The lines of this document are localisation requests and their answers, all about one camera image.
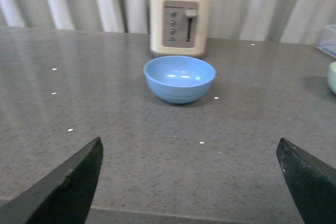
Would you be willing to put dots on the cream two-slot toaster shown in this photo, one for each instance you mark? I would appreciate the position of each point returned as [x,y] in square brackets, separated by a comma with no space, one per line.
[179,27]

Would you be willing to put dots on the green bowl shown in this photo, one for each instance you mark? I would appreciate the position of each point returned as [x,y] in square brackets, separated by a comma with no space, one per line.
[331,77]

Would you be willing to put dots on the blue bowl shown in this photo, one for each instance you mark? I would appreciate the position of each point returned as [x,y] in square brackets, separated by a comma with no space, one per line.
[179,79]

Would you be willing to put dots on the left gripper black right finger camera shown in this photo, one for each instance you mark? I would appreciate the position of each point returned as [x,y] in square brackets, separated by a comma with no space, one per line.
[311,182]

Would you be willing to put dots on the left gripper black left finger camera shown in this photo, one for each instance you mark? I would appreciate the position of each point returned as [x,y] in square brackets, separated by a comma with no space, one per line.
[64,195]

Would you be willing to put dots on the clear plastic food container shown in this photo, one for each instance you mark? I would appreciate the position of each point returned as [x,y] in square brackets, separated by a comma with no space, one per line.
[327,40]

